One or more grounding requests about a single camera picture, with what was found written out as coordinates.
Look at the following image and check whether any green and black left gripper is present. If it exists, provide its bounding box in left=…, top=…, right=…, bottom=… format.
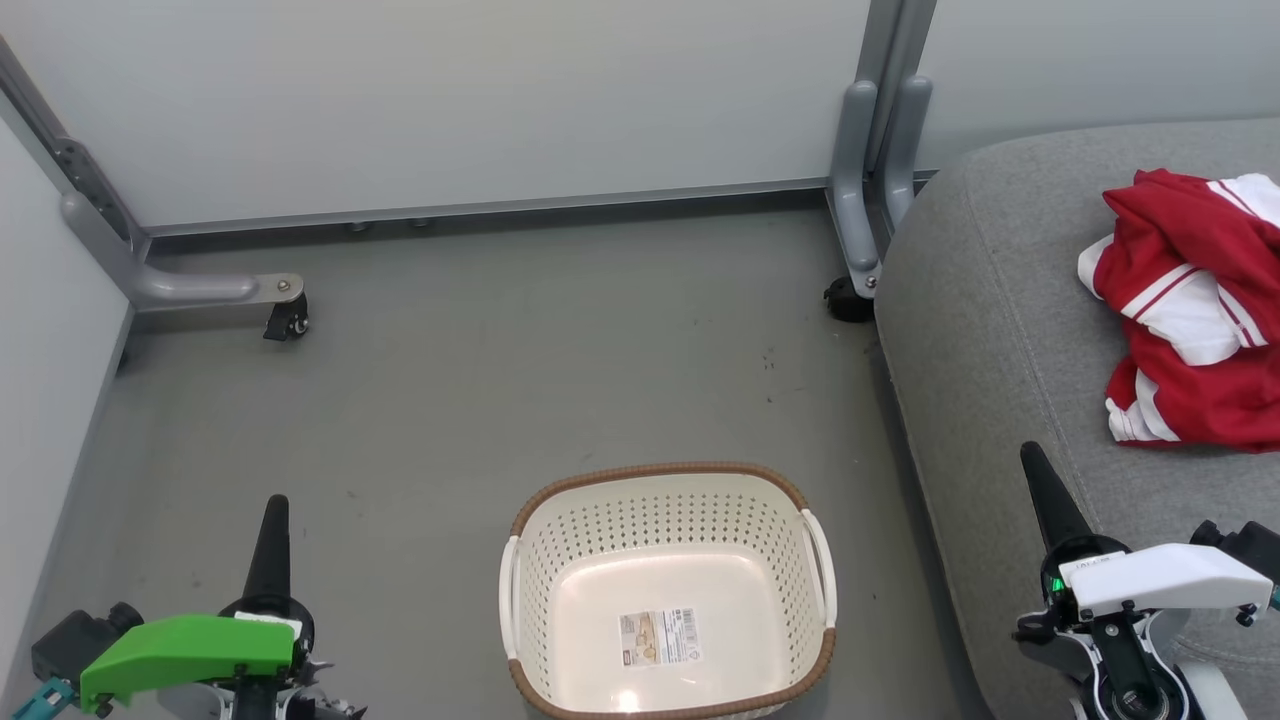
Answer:
left=80, top=495, right=317, bottom=720

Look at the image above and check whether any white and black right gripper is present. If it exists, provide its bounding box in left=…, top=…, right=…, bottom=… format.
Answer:
left=1020, top=442, right=1277, bottom=623

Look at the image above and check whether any red garment with white stripes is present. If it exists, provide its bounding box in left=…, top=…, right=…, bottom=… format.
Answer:
left=1078, top=168, right=1280, bottom=367

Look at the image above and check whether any cream laundry basket brown rim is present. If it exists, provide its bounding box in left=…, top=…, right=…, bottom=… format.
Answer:
left=498, top=462, right=839, bottom=720

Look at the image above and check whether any grey fabric sofa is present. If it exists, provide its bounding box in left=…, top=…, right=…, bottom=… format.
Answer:
left=875, top=118, right=1280, bottom=720

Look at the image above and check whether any black caster wheel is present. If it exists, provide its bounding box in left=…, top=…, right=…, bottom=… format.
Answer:
left=263, top=295, right=312, bottom=343
left=823, top=277, right=877, bottom=324

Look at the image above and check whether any long grey metal partition foot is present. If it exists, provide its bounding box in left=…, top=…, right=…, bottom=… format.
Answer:
left=0, top=35, right=306, bottom=313

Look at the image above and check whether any short grey metal partition foot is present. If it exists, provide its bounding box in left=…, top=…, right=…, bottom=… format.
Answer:
left=882, top=74, right=935, bottom=233
left=828, top=80, right=884, bottom=300

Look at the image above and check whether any left arm cable teal connector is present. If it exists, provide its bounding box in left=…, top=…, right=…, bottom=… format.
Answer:
left=8, top=677, right=77, bottom=720

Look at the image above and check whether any grey partition bottom rail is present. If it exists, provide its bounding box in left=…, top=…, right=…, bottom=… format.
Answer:
left=145, top=177, right=833, bottom=238

